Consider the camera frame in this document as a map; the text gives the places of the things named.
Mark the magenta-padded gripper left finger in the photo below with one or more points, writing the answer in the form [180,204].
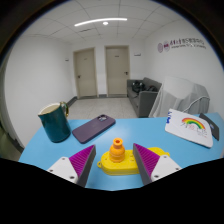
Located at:
[76,165]

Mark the yellow power strip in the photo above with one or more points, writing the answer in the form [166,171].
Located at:
[121,165]

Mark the long ceiling light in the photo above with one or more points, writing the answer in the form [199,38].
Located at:
[100,21]

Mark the purple smartphone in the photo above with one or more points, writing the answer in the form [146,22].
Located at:
[93,128]

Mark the white rainbow-print mouse pad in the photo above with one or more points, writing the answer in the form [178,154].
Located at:
[189,127]

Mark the grey sofa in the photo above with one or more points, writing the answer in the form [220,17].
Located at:
[142,94]

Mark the black bag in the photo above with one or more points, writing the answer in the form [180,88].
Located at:
[138,87]

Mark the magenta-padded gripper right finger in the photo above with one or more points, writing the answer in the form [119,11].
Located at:
[151,165]

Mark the beige door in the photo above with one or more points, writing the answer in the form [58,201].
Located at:
[85,73]
[117,71]

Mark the dark teal mug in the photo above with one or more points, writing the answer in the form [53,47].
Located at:
[55,122]

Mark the round ceiling light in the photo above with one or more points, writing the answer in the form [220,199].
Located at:
[105,23]

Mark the white-draped furniture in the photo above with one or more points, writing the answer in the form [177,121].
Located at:
[180,97]

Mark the dark grey notebook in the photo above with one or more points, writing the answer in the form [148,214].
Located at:
[210,125]

